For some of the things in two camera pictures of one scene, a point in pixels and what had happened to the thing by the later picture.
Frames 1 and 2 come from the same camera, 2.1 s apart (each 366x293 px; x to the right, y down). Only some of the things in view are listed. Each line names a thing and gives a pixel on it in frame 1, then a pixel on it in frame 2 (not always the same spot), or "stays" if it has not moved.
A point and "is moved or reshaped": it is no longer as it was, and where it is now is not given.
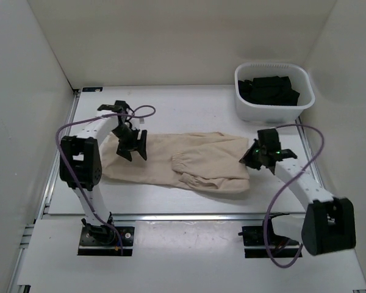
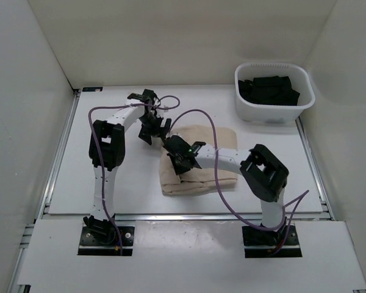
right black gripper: [246, 159] → [177, 170]
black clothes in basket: [271, 90] stays
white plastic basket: [270, 92] stays
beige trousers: [207, 160] is moved or reshaped
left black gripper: [139, 145] → [145, 134]
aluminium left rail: [52, 173] stays
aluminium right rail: [316, 174] stays
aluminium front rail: [205, 217] stays
